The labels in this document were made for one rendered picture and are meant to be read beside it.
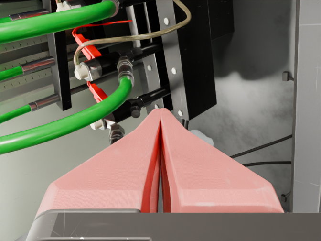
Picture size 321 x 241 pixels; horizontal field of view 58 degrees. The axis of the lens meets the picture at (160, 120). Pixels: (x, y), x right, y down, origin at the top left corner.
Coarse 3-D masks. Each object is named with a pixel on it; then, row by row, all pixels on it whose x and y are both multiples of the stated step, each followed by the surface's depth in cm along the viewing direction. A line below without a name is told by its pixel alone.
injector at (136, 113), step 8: (160, 88) 51; (168, 88) 52; (144, 96) 49; (152, 96) 49; (160, 96) 51; (128, 104) 46; (136, 104) 46; (144, 104) 48; (112, 112) 44; (120, 112) 45; (128, 112) 46; (136, 112) 45; (104, 120) 43; (112, 120) 44; (120, 120) 46; (104, 128) 44
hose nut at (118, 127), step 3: (111, 126) 40; (114, 126) 40; (117, 126) 40; (120, 126) 40; (111, 129) 39; (114, 129) 39; (117, 129) 39; (120, 129) 39; (123, 129) 40; (123, 132) 39; (123, 135) 39
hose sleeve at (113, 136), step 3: (111, 132) 39; (114, 132) 38; (117, 132) 38; (120, 132) 39; (111, 135) 38; (114, 135) 38; (117, 135) 37; (120, 135) 38; (111, 138) 37; (114, 138) 37; (117, 138) 37; (120, 138) 37; (111, 141) 36; (114, 141) 36; (111, 144) 36
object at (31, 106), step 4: (28, 104) 56; (32, 104) 56; (20, 108) 55; (24, 108) 55; (28, 108) 56; (32, 108) 56; (36, 108) 57; (8, 112) 54; (12, 112) 54; (16, 112) 54; (20, 112) 55; (24, 112) 55; (0, 116) 53; (4, 116) 53; (8, 116) 53; (12, 116) 54; (16, 116) 55; (0, 120) 53; (4, 120) 53
